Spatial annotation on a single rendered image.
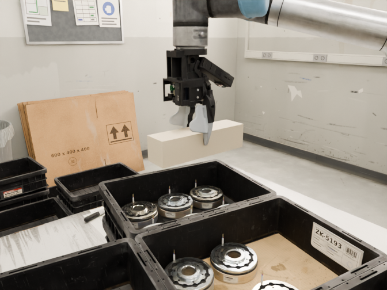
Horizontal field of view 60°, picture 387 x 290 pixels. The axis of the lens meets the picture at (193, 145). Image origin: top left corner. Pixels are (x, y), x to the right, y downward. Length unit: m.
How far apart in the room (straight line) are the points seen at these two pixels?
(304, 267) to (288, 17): 0.55
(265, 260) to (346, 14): 0.56
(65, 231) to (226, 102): 3.52
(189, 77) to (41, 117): 2.51
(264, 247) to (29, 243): 0.73
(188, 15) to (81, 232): 0.79
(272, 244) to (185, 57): 0.49
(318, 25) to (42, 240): 1.00
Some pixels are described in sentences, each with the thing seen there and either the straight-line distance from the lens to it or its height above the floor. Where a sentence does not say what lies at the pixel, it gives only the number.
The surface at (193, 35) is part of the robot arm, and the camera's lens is 0.70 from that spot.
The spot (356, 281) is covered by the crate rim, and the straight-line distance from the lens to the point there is 0.66.
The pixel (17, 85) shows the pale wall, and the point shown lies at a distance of 3.25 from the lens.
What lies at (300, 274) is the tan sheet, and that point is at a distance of 0.80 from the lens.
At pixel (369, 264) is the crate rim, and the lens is 0.70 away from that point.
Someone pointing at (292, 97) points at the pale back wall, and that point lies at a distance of 3.97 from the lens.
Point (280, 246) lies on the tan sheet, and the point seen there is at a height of 0.83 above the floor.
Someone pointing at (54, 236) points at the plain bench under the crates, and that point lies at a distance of 1.21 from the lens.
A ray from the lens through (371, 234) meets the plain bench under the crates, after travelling 1.27.
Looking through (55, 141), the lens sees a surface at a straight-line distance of 3.18.
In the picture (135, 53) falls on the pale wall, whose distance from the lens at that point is 3.61.
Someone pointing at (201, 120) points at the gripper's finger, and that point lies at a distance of 0.73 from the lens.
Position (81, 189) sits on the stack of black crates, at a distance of 2.02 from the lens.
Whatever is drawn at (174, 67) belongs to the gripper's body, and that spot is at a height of 1.26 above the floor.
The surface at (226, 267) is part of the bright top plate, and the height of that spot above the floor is 0.86.
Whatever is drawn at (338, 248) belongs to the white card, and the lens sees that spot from 0.79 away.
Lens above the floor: 1.32
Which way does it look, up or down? 18 degrees down
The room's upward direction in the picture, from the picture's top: straight up
